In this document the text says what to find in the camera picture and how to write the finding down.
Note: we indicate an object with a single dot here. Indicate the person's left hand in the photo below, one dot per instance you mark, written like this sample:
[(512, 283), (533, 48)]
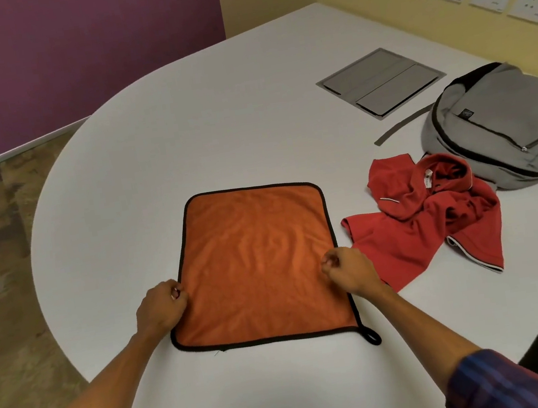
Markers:
[(158, 310)]

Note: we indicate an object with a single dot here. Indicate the orange microfiber cloth black trim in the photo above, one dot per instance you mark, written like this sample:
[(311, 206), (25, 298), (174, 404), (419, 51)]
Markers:
[(257, 263)]

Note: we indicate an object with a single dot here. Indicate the grey strip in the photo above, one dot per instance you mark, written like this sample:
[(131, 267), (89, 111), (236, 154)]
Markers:
[(402, 125)]

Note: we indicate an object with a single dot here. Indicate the red polo shirt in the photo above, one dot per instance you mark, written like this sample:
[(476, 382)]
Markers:
[(426, 219)]

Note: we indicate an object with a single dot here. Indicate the person's left fingers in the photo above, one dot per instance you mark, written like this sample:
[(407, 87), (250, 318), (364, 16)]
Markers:
[(176, 293)]

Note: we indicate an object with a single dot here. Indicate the grey backpack black trim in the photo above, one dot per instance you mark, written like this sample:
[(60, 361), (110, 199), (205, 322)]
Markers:
[(503, 128)]

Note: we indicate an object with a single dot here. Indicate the person's right forearm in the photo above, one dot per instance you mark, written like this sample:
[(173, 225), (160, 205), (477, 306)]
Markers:
[(450, 355)]

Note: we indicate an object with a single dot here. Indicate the person's right fingers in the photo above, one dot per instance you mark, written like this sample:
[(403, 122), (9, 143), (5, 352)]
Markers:
[(330, 263)]

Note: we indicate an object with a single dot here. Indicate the person's right hand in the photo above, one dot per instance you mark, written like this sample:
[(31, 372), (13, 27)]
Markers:
[(353, 272)]

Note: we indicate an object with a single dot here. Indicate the white skirting board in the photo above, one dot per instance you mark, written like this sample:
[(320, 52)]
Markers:
[(12, 153)]

